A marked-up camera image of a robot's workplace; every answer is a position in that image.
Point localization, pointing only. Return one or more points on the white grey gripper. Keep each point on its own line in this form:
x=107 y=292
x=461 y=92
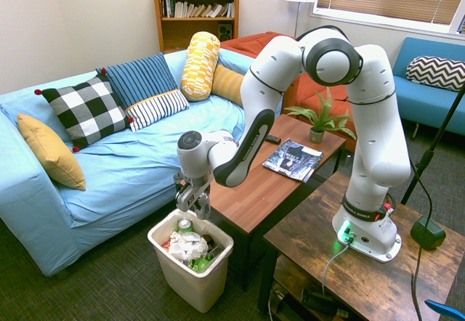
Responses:
x=187 y=199

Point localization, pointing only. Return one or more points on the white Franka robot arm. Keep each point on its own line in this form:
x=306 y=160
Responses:
x=374 y=117

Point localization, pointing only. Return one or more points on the beige plastic trash bin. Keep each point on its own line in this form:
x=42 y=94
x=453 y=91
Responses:
x=196 y=284

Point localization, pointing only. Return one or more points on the crumpled white paper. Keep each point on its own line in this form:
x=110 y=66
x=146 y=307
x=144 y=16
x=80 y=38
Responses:
x=187 y=246

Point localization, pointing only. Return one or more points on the brown wood coffee table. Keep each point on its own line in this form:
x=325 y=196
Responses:
x=261 y=197

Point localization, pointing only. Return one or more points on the bright green crumpled wrapper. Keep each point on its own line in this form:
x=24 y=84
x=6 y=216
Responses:
x=200 y=264

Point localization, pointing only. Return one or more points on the light blue sofa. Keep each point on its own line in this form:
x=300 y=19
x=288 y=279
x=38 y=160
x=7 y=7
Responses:
x=138 y=161

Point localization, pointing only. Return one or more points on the black remote control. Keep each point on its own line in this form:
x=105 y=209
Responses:
x=273 y=139

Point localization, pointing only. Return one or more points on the dark cover magazine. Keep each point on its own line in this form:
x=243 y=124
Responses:
x=294 y=161

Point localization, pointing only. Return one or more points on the orange striped pillow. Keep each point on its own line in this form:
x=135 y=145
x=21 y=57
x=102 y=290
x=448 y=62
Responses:
x=227 y=83

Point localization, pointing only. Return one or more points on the blue striped pillow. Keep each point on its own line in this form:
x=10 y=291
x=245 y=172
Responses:
x=145 y=81

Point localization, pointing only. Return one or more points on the yellow patterned bolster pillow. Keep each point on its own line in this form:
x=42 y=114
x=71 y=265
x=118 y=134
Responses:
x=200 y=67

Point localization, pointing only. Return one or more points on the small potted fern plant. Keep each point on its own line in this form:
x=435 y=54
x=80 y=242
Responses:
x=321 y=117

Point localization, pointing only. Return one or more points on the black white checkered pillow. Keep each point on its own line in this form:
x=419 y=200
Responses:
x=85 y=112

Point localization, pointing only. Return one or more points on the orange tufted armchair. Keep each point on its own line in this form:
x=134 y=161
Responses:
x=309 y=96

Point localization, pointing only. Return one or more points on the black power adapter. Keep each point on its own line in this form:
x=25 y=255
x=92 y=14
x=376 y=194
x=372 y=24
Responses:
x=319 y=301

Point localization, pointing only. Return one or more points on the mustard yellow pillow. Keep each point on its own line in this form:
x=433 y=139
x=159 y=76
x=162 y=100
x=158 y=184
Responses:
x=51 y=152

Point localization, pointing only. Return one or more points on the small black speaker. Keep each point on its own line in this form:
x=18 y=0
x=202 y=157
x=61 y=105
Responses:
x=225 y=31

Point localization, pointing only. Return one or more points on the rustic dark wood table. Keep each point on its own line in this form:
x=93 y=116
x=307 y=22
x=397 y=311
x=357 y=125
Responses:
x=363 y=284

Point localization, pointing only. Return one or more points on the row of paperback books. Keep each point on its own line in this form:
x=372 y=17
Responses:
x=203 y=9

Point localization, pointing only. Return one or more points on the dark green box device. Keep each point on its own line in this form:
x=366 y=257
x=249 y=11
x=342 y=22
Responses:
x=428 y=232

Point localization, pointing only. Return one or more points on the black tripod stand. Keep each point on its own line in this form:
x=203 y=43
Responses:
x=436 y=143

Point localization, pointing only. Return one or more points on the teal blue bench sofa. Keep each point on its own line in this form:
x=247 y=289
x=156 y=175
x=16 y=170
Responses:
x=425 y=103

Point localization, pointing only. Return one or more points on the blue black clamp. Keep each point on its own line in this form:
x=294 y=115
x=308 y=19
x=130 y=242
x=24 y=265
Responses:
x=445 y=310

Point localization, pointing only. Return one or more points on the black white zigzag pillow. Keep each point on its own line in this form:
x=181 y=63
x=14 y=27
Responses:
x=436 y=72

